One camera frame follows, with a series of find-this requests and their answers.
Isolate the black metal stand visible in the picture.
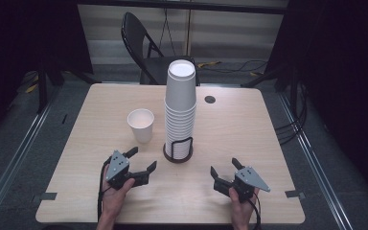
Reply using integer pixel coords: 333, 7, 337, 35
35, 57, 101, 115
240, 65, 301, 109

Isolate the bundle of black floor cables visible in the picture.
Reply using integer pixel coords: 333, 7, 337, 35
274, 80, 310, 147

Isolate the black horizontal bar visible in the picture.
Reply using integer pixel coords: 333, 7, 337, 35
76, 0, 289, 15

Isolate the left hand-held gripper cable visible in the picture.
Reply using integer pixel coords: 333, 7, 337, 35
96, 156, 113, 223

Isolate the stack of white paper cups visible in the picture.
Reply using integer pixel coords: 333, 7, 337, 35
163, 58, 198, 160

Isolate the person's right hand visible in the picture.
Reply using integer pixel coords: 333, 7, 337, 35
228, 186, 261, 226

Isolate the person's left hand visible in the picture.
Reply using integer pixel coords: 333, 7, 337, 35
98, 163, 136, 222

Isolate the dark curtain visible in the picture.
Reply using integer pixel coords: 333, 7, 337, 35
264, 0, 368, 209
0, 0, 94, 148

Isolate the black wire cup holder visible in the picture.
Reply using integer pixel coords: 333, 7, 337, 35
162, 136, 195, 165

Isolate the metal floor rail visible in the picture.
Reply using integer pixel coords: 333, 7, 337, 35
0, 85, 61, 224
277, 91, 356, 230

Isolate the right hand-held gripper cable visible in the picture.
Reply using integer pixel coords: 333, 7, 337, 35
245, 191, 264, 230

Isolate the yellow floor tape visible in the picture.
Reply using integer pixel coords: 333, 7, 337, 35
196, 60, 222, 69
24, 82, 40, 95

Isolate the grey tape strip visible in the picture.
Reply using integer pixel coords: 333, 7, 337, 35
284, 189, 307, 199
32, 192, 58, 202

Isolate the thin black floor cable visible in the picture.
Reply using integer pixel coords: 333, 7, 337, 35
200, 58, 269, 75

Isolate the hand-held gripper cable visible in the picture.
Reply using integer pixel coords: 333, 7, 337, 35
245, 191, 264, 230
96, 156, 113, 223

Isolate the single white paper cup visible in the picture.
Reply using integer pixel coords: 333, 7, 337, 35
126, 108, 156, 145

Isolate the hanging black cable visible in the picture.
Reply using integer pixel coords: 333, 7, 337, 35
158, 8, 176, 56

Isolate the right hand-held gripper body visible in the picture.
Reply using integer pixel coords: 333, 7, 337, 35
212, 165, 272, 204

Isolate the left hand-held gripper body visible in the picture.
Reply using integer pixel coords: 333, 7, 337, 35
104, 149, 150, 192

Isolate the black folding chair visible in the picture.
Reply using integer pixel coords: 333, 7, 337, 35
120, 11, 202, 86

